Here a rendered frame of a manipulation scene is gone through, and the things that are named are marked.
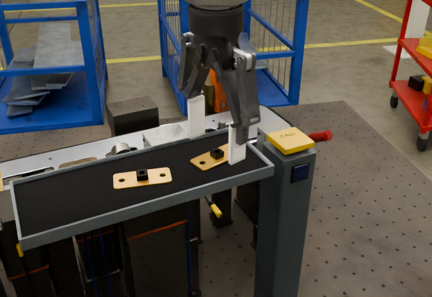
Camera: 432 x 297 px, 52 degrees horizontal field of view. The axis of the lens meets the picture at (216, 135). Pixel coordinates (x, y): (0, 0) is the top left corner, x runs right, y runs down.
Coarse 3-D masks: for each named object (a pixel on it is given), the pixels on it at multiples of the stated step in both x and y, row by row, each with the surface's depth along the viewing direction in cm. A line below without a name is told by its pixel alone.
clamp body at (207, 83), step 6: (210, 78) 125; (204, 84) 122; (210, 84) 121; (204, 90) 123; (210, 90) 121; (204, 96) 124; (210, 96) 122; (204, 102) 124; (210, 102) 123; (204, 108) 125; (210, 108) 124
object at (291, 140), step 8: (272, 136) 77; (280, 136) 77; (288, 136) 77; (296, 136) 77; (304, 136) 77; (280, 144) 75; (288, 144) 75; (296, 144) 75; (304, 144) 75; (312, 144) 76; (288, 152) 74
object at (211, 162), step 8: (208, 152) 72; (216, 152) 71; (224, 152) 72; (192, 160) 70; (200, 160) 70; (208, 160) 70; (216, 160) 70; (224, 160) 70; (200, 168) 68; (208, 168) 68
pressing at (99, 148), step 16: (224, 112) 120; (272, 112) 120; (208, 128) 113; (256, 128) 113; (80, 144) 106; (96, 144) 106; (112, 144) 106; (128, 144) 106; (16, 160) 100; (32, 160) 100; (48, 160) 100; (64, 160) 100
